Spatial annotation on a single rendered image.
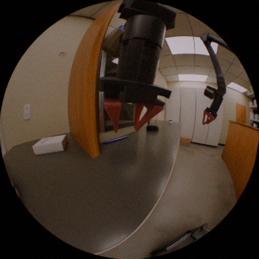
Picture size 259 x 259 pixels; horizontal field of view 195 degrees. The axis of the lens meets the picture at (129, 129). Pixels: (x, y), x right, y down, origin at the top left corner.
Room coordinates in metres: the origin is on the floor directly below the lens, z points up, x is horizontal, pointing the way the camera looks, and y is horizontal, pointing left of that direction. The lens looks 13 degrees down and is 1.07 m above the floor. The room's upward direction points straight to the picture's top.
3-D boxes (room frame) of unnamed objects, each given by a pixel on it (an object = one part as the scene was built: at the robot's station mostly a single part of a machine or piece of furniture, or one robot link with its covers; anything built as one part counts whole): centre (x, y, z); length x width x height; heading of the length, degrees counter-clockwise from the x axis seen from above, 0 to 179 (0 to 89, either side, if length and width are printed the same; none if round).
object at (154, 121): (0.58, -0.18, 1.06); 0.11 x 0.11 x 0.21
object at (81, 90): (0.35, 0.30, 1.64); 0.49 x 0.03 x 1.40; 51
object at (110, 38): (0.39, -0.01, 1.46); 0.32 x 0.12 x 0.10; 141
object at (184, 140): (2.22, -2.10, 0.14); 0.41 x 0.33 x 0.29; 57
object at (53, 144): (0.21, 0.36, 0.96); 0.16 x 0.12 x 0.04; 125
